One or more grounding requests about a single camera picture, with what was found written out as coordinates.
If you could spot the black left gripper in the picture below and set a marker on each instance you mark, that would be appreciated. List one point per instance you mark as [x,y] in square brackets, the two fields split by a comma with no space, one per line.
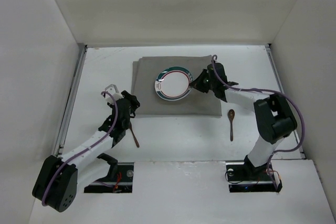
[130,100]

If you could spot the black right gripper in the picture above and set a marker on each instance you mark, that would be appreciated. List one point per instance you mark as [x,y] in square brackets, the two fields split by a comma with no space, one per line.
[202,83]

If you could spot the white plate with coloured rim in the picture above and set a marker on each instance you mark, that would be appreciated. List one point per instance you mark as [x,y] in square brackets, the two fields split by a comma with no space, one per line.
[172,84]

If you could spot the grey cloth napkin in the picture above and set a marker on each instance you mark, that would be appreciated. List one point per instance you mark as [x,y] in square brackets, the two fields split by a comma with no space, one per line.
[144,73]

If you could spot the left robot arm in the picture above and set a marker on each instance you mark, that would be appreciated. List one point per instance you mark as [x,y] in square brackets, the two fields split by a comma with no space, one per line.
[61,177]

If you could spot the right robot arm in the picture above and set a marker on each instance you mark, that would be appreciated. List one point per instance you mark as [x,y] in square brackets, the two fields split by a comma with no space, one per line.
[274,117]

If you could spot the brown wooden fork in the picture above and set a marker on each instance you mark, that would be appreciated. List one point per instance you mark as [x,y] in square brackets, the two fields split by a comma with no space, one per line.
[134,136]

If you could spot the brown wooden spoon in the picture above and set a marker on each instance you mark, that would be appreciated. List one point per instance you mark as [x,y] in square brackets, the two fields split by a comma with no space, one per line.
[231,115]

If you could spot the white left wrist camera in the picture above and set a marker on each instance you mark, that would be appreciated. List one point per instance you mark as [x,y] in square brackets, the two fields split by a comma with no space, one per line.
[113,93]

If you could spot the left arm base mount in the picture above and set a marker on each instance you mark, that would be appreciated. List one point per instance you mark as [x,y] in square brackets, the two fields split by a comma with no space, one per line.
[118,180]

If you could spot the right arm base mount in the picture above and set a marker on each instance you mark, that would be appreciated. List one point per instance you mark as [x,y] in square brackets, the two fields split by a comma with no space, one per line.
[242,177]

